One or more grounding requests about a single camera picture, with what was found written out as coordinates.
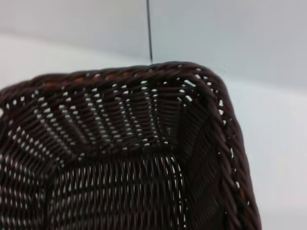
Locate dark brown woven wicker basket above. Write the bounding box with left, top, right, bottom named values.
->
left=0, top=61, right=262, bottom=230

